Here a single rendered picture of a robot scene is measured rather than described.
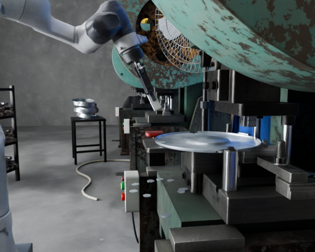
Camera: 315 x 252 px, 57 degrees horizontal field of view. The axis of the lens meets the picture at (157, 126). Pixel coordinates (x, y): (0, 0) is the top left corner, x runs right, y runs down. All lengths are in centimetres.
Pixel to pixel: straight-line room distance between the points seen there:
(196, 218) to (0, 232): 52
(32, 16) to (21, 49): 682
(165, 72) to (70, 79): 549
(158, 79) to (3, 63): 606
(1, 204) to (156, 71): 149
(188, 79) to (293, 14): 180
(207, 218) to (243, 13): 46
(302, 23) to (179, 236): 43
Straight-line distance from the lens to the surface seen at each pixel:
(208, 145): 76
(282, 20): 36
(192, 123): 238
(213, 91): 80
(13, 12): 93
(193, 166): 78
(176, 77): 212
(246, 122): 84
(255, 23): 34
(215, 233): 63
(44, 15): 95
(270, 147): 81
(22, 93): 771
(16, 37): 781
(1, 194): 88
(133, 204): 106
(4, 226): 91
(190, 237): 61
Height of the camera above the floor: 93
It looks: 8 degrees down
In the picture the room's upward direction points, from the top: straight up
